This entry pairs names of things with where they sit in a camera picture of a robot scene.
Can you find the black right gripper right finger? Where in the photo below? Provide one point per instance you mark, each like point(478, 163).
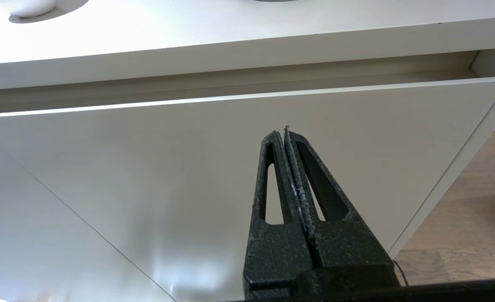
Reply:
point(348, 247)

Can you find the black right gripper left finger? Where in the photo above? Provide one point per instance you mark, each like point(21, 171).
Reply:
point(272, 251)

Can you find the white sideboard cabinet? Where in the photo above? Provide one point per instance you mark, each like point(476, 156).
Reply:
point(230, 54)

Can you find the small white round speaker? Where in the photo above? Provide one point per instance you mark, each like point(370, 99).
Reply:
point(25, 6)

